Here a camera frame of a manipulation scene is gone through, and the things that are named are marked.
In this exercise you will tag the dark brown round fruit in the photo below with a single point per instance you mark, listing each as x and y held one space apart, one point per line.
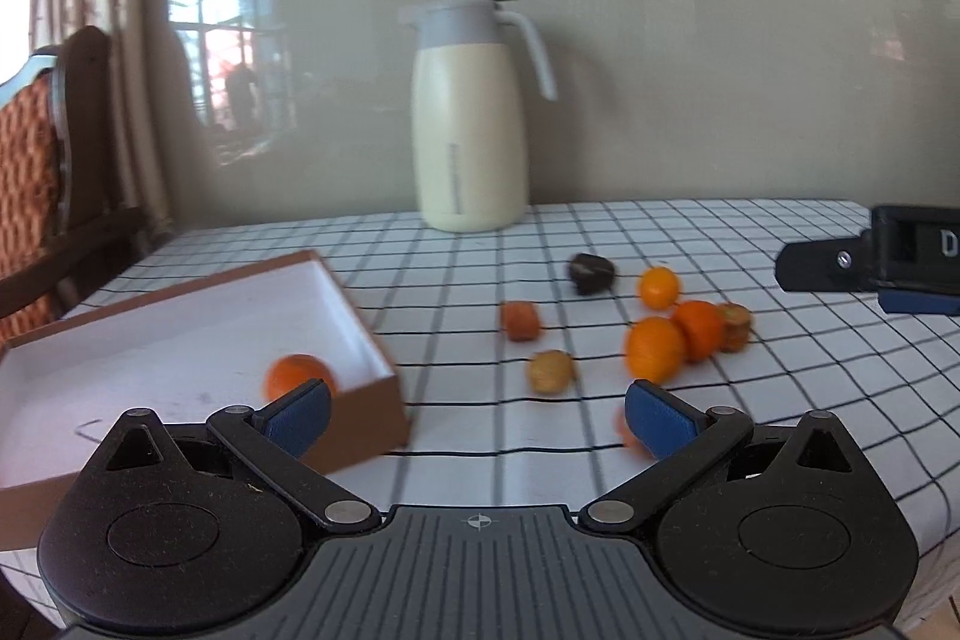
591 273

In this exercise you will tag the brown cardboard box white inside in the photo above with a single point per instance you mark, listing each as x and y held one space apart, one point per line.
187 340

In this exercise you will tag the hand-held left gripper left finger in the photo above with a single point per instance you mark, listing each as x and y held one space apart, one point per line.
300 413

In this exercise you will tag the cream thermos jug grey lid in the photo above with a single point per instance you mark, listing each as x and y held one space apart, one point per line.
469 138

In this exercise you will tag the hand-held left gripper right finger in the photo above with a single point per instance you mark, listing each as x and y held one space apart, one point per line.
660 419

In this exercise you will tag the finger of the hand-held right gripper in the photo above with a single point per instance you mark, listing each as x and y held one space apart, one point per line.
919 302
821 266

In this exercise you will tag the yellow-brown round pastry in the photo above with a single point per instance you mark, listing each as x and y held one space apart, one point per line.
552 371

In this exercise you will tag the beige patterned curtain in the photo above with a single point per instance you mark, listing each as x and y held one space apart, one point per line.
105 10

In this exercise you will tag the wooden sofa with orange cushions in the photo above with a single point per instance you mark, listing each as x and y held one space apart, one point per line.
45 175

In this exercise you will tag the round orange-brown pastry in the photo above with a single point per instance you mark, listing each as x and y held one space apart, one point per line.
520 320

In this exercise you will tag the brown walnut-like pastry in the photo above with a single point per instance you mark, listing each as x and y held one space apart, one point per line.
735 326

